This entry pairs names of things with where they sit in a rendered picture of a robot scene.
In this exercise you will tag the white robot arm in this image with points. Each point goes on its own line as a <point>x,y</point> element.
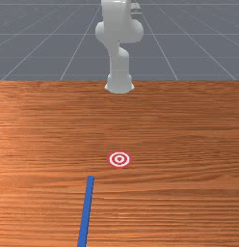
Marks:
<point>119,48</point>

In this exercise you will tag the long blue stick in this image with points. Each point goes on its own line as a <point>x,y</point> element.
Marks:
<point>86,212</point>

